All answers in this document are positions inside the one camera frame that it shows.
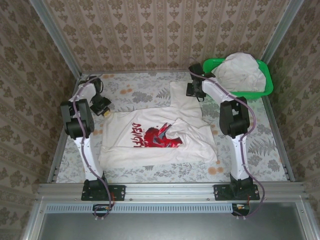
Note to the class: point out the green plastic basket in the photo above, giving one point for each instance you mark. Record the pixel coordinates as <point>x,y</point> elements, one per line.
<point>237,95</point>

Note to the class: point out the white t-shirt with red print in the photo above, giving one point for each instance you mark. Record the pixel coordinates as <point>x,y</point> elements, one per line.
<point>120,135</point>

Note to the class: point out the pile of white t-shirts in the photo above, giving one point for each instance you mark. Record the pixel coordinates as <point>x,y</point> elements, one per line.
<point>237,72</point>

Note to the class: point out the aluminium frame post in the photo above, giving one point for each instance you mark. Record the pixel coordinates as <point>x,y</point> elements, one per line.
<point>285,27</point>
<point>55,37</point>

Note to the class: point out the aluminium mounting rail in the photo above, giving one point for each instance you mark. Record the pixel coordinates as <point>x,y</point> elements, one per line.
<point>170,191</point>

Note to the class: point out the floral table cloth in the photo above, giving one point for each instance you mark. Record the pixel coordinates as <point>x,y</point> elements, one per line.
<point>150,172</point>

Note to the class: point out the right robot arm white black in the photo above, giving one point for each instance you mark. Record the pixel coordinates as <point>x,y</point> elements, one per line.
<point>238,160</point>

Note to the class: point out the aluminium lower frame rail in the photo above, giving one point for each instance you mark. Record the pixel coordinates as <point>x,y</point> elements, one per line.
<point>33,225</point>
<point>306,220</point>

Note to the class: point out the yellow power connector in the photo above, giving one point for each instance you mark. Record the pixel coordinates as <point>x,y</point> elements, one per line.
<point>240,206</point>
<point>108,208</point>

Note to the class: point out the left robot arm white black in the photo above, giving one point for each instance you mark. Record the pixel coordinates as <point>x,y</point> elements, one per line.
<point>88,155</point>

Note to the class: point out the aluminium side rail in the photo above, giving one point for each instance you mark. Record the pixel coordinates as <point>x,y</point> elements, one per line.
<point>55,167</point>
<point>287,167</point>

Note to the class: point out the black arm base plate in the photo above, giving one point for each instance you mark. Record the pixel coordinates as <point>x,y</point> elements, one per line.
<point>117,192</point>
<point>222,192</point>

